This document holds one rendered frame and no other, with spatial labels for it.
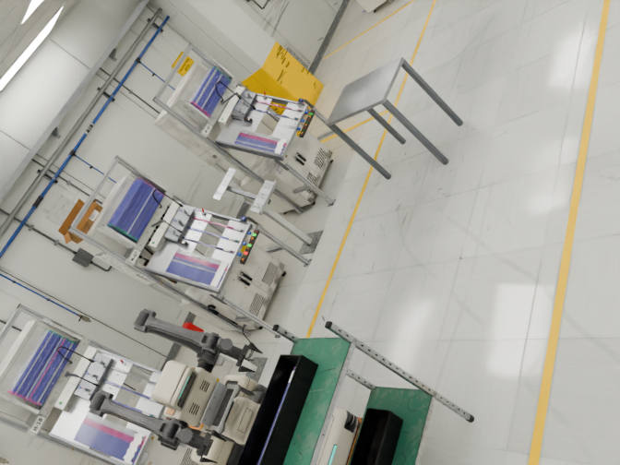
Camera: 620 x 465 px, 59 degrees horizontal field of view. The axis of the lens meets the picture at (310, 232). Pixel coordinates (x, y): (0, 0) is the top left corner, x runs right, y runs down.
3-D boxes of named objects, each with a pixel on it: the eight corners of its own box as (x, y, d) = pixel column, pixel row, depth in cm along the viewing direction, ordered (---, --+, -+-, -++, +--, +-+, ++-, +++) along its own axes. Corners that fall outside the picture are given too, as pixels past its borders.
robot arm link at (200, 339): (146, 311, 279) (136, 330, 275) (141, 306, 274) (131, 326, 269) (221, 336, 269) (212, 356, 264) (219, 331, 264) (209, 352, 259)
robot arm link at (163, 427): (103, 390, 260) (90, 413, 255) (98, 387, 255) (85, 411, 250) (183, 422, 250) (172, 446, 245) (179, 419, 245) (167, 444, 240)
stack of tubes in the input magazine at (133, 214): (165, 194, 488) (139, 176, 476) (137, 241, 466) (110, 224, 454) (160, 196, 498) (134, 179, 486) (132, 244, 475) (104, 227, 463)
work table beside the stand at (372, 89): (447, 164, 441) (382, 100, 405) (387, 179, 497) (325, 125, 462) (463, 121, 458) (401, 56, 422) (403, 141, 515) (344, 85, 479)
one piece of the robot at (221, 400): (224, 442, 292) (191, 426, 283) (244, 392, 305) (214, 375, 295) (240, 446, 280) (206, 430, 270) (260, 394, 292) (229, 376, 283)
